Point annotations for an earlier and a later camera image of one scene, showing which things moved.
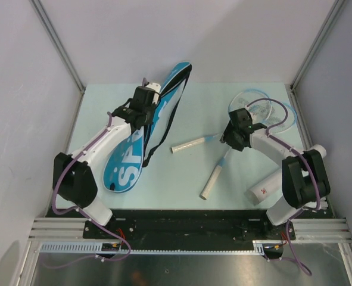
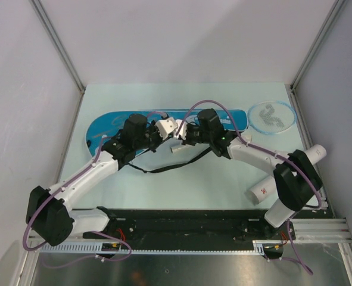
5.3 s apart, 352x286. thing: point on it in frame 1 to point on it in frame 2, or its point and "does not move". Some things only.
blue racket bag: x=125 y=164 to x=100 y=126
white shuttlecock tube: x=271 y=187 does not move
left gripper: x=150 y=120 to x=153 y=128
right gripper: x=227 y=137 to x=186 y=142
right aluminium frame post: x=337 y=6 does not move
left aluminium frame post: x=44 y=18 does not move
